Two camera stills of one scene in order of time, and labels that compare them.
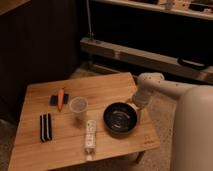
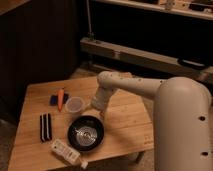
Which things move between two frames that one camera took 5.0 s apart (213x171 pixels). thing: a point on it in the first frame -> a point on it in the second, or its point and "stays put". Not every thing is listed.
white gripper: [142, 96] -> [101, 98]
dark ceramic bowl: [120, 118] -> [85, 133]
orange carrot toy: [60, 97] stays put
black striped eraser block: [45, 126] stays put
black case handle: [191, 64] stays put
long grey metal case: [172, 65] stays put
